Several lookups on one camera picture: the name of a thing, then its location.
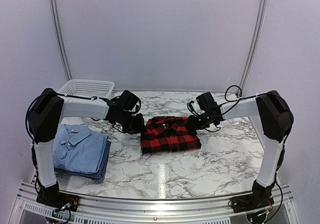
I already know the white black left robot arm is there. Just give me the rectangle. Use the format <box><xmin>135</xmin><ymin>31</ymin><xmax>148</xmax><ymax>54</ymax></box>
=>
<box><xmin>25</xmin><ymin>88</ymin><xmax>144</xmax><ymax>207</ymax></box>

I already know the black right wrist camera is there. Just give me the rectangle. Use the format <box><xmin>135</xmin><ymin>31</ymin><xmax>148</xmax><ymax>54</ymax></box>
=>
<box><xmin>187</xmin><ymin>92</ymin><xmax>220</xmax><ymax>116</ymax></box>

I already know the right aluminium corner post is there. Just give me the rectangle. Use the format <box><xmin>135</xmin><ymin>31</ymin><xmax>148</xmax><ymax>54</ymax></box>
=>
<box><xmin>239</xmin><ymin>0</ymin><xmax>268</xmax><ymax>91</ymax></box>

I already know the light blue shirt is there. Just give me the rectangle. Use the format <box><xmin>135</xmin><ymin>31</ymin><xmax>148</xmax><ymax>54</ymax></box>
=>
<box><xmin>53</xmin><ymin>124</ymin><xmax>109</xmax><ymax>174</ymax></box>

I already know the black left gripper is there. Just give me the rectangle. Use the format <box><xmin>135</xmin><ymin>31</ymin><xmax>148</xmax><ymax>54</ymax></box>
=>
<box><xmin>116</xmin><ymin>110</ymin><xmax>147</xmax><ymax>135</ymax></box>

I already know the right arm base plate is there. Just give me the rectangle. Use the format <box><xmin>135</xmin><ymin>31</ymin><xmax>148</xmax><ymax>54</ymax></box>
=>
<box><xmin>228</xmin><ymin>194</ymin><xmax>275</xmax><ymax>213</ymax></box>

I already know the blue checked shirt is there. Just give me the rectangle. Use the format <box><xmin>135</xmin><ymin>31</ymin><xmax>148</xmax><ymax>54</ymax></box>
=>
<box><xmin>54</xmin><ymin>140</ymin><xmax>111</xmax><ymax>180</ymax></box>

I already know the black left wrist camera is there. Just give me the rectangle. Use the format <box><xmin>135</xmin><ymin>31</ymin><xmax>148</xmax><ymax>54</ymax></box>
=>
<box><xmin>117</xmin><ymin>90</ymin><xmax>141</xmax><ymax>114</ymax></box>

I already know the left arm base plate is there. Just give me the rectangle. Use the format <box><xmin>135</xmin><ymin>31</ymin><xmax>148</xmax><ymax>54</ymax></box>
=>
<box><xmin>36</xmin><ymin>192</ymin><xmax>80</xmax><ymax>212</ymax></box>

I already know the white plastic laundry basket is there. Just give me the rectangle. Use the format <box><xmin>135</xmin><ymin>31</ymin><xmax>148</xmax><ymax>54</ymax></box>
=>
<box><xmin>57</xmin><ymin>79</ymin><xmax>115</xmax><ymax>99</ymax></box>

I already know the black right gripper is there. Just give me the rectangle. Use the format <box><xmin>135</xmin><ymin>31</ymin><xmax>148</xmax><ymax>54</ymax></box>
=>
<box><xmin>185</xmin><ymin>111</ymin><xmax>214</xmax><ymax>131</ymax></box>

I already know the red black plaid shirt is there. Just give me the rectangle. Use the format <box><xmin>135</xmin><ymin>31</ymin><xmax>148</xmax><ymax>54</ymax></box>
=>
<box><xmin>140</xmin><ymin>116</ymin><xmax>202</xmax><ymax>154</ymax></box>

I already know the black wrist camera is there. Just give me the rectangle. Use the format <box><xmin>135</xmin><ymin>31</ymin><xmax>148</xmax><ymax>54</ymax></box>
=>
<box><xmin>187</xmin><ymin>92</ymin><xmax>220</xmax><ymax>116</ymax></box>
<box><xmin>117</xmin><ymin>90</ymin><xmax>141</xmax><ymax>114</ymax></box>

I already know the aluminium front frame rail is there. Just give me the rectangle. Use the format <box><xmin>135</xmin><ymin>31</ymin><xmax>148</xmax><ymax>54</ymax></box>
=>
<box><xmin>8</xmin><ymin>182</ymin><xmax>302</xmax><ymax>224</ymax></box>

